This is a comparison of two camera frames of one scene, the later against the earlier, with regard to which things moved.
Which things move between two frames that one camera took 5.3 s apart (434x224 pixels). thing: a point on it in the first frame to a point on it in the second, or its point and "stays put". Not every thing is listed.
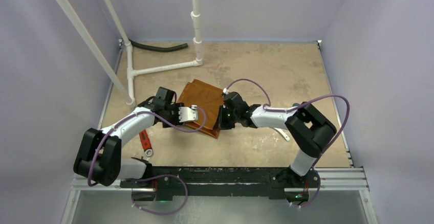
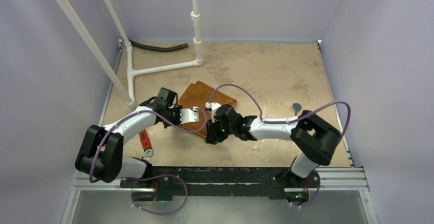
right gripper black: x=223 y=120 to x=213 y=134
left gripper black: x=176 y=121 stays put
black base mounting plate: x=219 y=181 stays put
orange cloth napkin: x=195 y=92 stays put
